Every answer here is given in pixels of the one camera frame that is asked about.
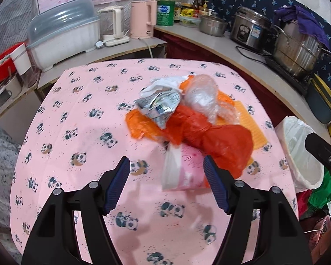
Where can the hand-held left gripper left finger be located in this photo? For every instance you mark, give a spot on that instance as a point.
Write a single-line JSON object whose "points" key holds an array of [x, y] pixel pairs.
{"points": [[118, 183]]}

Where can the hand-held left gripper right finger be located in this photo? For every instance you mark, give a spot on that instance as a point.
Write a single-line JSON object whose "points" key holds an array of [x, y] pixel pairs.
{"points": [[213, 183]]}

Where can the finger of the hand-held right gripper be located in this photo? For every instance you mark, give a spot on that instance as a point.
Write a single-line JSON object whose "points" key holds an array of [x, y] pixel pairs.
{"points": [[324, 154]]}

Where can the bin with white liner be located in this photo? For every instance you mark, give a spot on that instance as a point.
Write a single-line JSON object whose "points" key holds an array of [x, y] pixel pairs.
{"points": [[298, 149]]}

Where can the pink and white tissue packet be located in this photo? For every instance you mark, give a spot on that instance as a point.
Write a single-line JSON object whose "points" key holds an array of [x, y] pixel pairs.
{"points": [[187, 171]]}

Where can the red plastic bag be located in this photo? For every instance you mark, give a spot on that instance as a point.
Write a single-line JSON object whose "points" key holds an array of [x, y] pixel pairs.
{"points": [[223, 140]]}

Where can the orange printed plastic bag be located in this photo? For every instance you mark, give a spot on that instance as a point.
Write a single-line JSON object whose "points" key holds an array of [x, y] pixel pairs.
{"points": [[143, 127]]}

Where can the green plastic bag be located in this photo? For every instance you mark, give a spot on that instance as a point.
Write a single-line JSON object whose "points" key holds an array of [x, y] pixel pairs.
{"points": [[325, 190]]}

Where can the grey bucket with yellow rim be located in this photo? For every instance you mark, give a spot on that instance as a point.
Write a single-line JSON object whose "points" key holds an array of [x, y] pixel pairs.
{"points": [[321, 102]]}

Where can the pink panda printed tablecloth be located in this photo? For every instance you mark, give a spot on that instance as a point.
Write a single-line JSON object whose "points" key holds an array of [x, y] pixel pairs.
{"points": [[85, 132]]}

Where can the narrow orange foam net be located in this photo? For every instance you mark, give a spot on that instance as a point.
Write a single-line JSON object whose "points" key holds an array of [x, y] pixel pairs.
{"points": [[255, 127]]}

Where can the pink plastic basket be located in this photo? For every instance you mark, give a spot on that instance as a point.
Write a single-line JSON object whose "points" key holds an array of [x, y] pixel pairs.
{"points": [[322, 240]]}

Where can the silver foil snack packet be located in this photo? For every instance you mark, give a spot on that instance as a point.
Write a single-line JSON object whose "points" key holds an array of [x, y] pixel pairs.
{"points": [[160, 105]]}

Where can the clear plastic bag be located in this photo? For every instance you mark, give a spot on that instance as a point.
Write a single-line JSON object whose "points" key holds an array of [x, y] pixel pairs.
{"points": [[201, 93]]}

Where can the black induction cooktop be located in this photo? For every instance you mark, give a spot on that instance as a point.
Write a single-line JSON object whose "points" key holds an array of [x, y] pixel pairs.
{"points": [[281, 73]]}

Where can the large steel stockpot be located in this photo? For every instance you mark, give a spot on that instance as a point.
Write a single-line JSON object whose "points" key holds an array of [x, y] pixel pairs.
{"points": [[295, 52]]}

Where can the white paper towel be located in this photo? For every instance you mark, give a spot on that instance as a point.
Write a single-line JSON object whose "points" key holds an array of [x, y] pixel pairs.
{"points": [[165, 84]]}

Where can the grey floral bedding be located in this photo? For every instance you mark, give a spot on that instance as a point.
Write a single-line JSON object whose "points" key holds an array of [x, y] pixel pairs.
{"points": [[1, 176]]}

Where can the purple cloth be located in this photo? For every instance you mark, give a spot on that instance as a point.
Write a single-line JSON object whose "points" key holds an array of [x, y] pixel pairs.
{"points": [[306, 19]]}

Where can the white power plug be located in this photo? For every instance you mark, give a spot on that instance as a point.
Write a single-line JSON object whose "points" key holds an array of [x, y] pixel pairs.
{"points": [[99, 44]]}

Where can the steel rice cooker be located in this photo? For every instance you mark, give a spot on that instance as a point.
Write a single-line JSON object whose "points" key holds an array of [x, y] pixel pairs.
{"points": [[251, 30]]}

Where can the jar with white lid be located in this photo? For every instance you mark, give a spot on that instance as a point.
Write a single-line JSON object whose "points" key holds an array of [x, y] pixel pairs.
{"points": [[24, 63]]}

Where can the white dish box with lid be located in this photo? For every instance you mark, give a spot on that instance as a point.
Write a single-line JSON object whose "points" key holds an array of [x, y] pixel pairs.
{"points": [[63, 41]]}

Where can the steel pot with lid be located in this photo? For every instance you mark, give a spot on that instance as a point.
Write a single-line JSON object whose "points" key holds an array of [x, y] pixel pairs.
{"points": [[212, 24]]}

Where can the red plastic basin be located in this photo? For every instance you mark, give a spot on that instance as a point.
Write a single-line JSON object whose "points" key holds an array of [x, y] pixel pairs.
{"points": [[2, 66]]}

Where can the pink electric kettle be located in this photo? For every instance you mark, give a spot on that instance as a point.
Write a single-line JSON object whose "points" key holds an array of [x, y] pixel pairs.
{"points": [[142, 19]]}

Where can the yellow seasoning packet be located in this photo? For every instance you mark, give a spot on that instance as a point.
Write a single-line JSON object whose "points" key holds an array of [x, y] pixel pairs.
{"points": [[189, 12]]}

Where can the dark sauce bottle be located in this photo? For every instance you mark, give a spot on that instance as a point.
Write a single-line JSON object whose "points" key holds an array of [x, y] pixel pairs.
{"points": [[177, 12]]}

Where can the pump dispenser bottle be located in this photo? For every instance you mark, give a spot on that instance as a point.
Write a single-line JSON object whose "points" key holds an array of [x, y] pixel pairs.
{"points": [[205, 8]]}

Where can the green tin can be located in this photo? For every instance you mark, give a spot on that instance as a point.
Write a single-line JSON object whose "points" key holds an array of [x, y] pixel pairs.
{"points": [[165, 13]]}

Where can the brown sauce bottle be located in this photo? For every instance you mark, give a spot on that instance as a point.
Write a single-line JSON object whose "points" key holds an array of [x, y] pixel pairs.
{"points": [[196, 1]]}

